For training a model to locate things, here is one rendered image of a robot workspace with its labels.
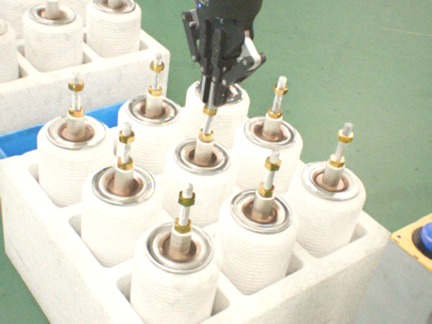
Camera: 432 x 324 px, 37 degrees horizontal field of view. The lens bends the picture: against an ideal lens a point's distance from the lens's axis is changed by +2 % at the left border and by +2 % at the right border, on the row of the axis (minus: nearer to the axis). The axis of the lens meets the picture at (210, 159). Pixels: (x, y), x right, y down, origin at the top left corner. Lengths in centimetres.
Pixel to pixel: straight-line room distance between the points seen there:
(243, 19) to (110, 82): 51
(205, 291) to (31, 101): 52
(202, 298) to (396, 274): 20
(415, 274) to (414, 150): 75
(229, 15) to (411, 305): 35
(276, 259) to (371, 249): 16
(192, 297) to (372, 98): 96
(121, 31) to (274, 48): 61
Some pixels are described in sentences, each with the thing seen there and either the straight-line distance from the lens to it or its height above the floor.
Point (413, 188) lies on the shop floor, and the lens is 130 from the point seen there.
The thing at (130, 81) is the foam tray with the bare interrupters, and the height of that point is 14.
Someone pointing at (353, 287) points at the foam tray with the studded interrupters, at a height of 12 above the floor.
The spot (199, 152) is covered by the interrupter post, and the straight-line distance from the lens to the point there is 79.
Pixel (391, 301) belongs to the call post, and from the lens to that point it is 71.
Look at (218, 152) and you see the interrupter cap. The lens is 82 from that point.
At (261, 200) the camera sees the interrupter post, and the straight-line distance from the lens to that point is 72.
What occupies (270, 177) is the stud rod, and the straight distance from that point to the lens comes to 71.
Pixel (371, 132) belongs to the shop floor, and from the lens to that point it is 142.
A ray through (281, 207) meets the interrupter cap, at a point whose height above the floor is 25.
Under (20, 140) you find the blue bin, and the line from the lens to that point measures 107.
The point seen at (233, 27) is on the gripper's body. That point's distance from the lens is 68.
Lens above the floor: 74
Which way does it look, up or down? 37 degrees down
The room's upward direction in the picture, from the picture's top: 9 degrees clockwise
